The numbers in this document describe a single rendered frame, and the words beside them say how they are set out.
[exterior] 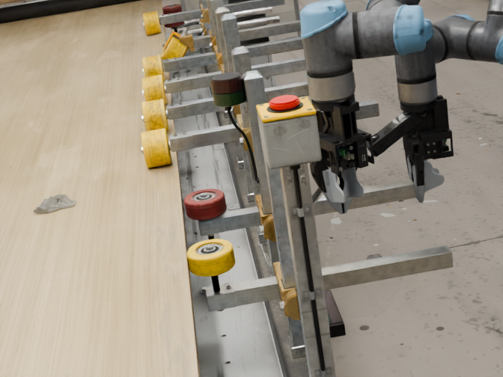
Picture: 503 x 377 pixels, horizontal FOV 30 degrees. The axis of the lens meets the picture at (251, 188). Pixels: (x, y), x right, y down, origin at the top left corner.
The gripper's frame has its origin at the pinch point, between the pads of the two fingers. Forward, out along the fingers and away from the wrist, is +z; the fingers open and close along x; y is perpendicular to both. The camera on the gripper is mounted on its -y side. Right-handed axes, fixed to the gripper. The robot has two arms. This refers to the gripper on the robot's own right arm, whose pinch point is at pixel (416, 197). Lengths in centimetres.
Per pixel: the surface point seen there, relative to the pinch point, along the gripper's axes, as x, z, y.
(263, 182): -5.8, -11.2, -30.4
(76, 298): -34, -8, -65
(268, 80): 250, 37, -5
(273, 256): -5.8, 4.6, -30.7
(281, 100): -56, -41, -29
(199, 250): -25, -8, -44
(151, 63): 97, -14, -51
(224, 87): -6.9, -30.9, -34.8
